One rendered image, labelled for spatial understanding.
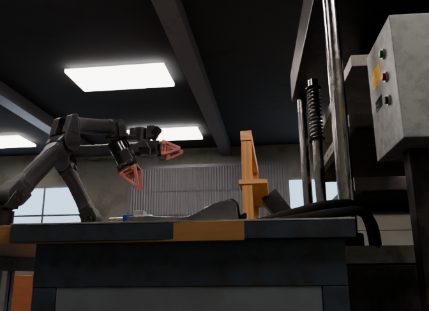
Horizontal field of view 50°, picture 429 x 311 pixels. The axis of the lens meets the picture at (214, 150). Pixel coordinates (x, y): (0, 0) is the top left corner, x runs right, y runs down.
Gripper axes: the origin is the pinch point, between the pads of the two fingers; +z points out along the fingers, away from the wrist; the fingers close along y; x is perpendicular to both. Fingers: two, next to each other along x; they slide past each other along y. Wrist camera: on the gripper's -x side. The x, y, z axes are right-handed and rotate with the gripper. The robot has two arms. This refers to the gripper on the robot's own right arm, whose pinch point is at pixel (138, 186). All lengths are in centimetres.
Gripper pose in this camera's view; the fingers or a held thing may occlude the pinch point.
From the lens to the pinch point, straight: 170.6
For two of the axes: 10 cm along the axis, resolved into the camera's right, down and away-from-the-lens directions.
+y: 0.8, 2.5, 9.6
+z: 5.0, 8.2, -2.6
